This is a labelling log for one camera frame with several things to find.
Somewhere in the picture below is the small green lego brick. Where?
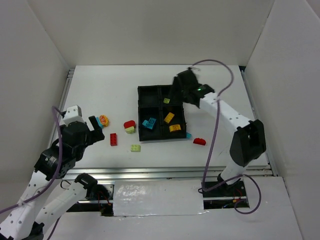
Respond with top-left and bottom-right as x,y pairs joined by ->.
163,98 -> 170,104

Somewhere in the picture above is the yellow long lego brick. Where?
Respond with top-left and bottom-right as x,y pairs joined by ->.
163,112 -> 175,124

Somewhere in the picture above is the yellow rounded lego brick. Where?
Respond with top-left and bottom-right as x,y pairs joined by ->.
169,124 -> 182,133

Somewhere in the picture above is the cyan rounded lego piece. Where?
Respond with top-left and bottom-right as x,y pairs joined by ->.
146,117 -> 157,130

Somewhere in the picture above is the small cyan lego brick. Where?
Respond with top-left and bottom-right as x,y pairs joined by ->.
186,132 -> 192,139

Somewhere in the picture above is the red curved lego brick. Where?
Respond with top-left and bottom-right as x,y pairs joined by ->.
193,137 -> 207,146

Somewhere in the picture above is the blue long lego brick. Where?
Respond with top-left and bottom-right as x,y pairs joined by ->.
95,117 -> 104,129

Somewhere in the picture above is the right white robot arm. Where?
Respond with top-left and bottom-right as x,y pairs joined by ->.
169,68 -> 267,188

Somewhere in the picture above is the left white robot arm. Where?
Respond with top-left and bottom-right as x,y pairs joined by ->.
0,116 -> 105,240

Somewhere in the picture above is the yellow butterfly lego piece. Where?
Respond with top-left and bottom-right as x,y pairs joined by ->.
99,115 -> 110,128

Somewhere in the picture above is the black four-compartment sorting tray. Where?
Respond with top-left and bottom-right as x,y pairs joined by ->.
137,85 -> 187,142

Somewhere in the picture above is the red flat lego brick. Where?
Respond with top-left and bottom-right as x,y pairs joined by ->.
109,133 -> 118,147

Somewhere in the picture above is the red rounded lego brick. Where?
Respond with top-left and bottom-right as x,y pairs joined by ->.
123,120 -> 136,129

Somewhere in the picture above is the light green lego under red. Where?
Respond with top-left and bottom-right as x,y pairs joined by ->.
125,126 -> 136,134

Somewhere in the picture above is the light green square lego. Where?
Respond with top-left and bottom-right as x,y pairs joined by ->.
130,144 -> 141,153

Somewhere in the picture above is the white foil-covered panel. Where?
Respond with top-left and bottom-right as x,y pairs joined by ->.
113,179 -> 204,217

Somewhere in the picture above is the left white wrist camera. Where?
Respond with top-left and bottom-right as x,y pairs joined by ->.
63,105 -> 84,126

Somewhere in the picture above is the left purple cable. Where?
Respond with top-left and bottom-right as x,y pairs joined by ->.
0,106 -> 68,240

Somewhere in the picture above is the aluminium frame rail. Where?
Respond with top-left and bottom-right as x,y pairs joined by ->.
67,166 -> 273,181

